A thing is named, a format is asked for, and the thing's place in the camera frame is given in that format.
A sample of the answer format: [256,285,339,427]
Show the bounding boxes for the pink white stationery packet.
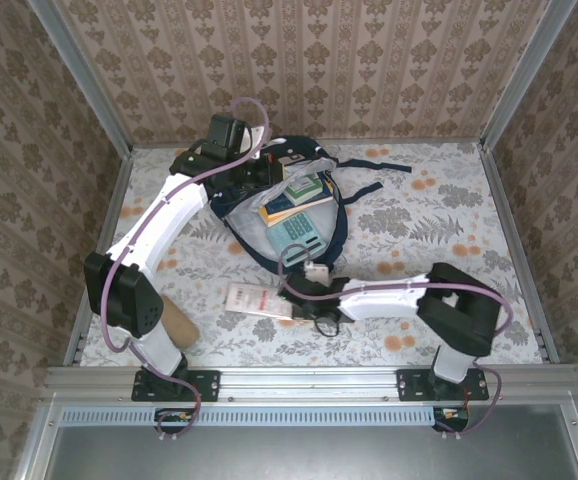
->
[225,281,295,320]

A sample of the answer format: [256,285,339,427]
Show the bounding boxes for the light blue calculator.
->
[266,212,328,270]

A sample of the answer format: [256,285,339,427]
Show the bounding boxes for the dark blue book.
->
[260,187,335,220]

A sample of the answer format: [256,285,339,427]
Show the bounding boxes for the navy blue backpack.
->
[210,135,414,275]

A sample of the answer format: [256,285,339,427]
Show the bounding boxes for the green book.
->
[282,174,324,205]

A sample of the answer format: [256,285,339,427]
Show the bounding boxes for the brown cylindrical pencil case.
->
[161,295,201,350]

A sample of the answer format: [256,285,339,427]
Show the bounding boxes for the grey metal panel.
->
[43,404,578,480]

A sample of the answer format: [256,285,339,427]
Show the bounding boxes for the floral tablecloth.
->
[79,142,545,369]

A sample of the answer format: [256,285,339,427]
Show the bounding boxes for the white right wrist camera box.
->
[302,263,331,287]

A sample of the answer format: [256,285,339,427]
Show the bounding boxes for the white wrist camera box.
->
[302,263,331,287]
[241,125,266,151]

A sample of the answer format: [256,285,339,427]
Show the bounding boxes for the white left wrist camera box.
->
[241,125,266,151]

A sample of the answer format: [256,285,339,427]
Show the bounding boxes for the thin black wire loop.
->
[314,310,341,337]

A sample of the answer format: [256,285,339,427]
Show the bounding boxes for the aluminium mounting rail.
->
[43,367,578,401]

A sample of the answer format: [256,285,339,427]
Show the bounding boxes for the light blue slotted cable duct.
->
[61,405,470,427]

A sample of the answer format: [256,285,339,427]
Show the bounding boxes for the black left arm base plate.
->
[131,368,220,403]

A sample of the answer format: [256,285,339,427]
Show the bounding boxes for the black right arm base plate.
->
[396,368,489,403]

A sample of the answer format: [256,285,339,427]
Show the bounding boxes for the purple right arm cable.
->
[277,247,514,437]

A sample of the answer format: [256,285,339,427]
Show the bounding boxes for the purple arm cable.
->
[277,247,514,437]
[102,97,270,444]

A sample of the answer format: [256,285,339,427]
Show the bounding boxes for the aluminium table side rail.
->
[478,144,555,364]
[63,149,133,366]

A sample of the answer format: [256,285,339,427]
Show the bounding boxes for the aluminium frame post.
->
[28,0,133,156]
[481,0,578,151]

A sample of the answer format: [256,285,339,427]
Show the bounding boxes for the black connector bracket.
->
[154,407,196,435]
[432,407,471,434]

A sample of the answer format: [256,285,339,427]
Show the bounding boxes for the aluminium table back rail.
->
[131,138,485,148]

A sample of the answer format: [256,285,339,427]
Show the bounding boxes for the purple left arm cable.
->
[102,97,270,444]

